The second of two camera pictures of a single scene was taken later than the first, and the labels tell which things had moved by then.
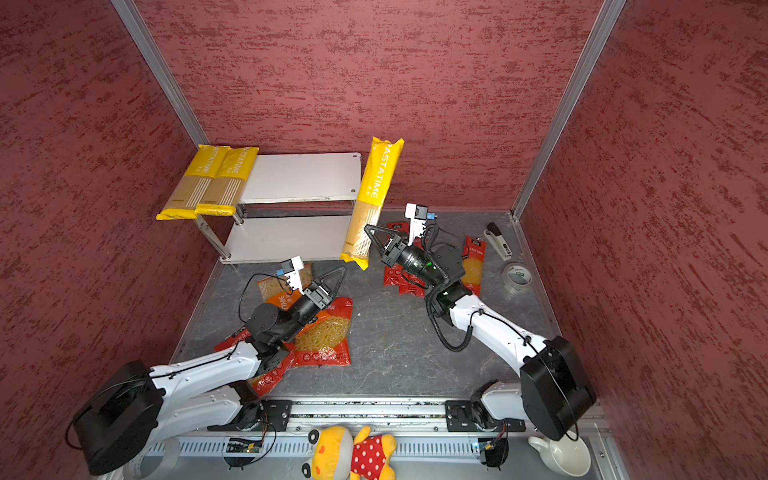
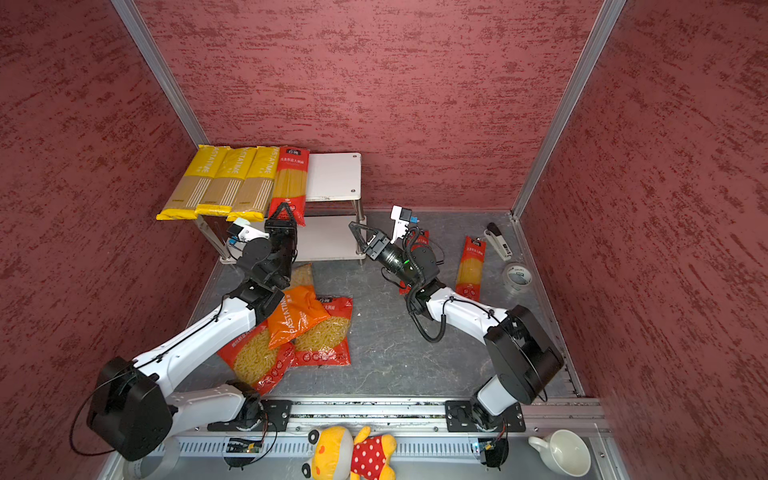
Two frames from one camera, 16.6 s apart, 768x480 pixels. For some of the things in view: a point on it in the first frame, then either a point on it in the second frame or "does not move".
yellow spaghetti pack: [378, 177] to [255, 192]
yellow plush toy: [337, 455] does not move
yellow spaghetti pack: [221, 195] does not move
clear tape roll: [170, 460] does not move
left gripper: [323, 295] to [286, 226]
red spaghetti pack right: [473, 260] does not move
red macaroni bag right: [326, 341] does not move
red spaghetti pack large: [410, 284] to [290, 182]
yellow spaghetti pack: [194, 185] does not move
